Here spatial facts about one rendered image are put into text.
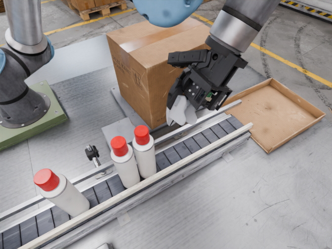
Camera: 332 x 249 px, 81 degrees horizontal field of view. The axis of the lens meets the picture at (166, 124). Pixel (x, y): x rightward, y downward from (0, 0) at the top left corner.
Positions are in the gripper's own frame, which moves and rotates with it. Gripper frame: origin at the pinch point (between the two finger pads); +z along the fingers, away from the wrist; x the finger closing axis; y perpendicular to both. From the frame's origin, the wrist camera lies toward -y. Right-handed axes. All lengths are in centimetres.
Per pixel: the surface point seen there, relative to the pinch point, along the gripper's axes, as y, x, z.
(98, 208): 5.4, -13.0, 25.1
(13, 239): 0.9, -29.1, 38.5
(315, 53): -80, 290, -45
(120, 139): 0.9, -12.0, 4.8
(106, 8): -332, 111, 47
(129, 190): 5.3, -5.6, 20.8
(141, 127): 0.3, -7.6, 2.3
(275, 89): -8, 65, -11
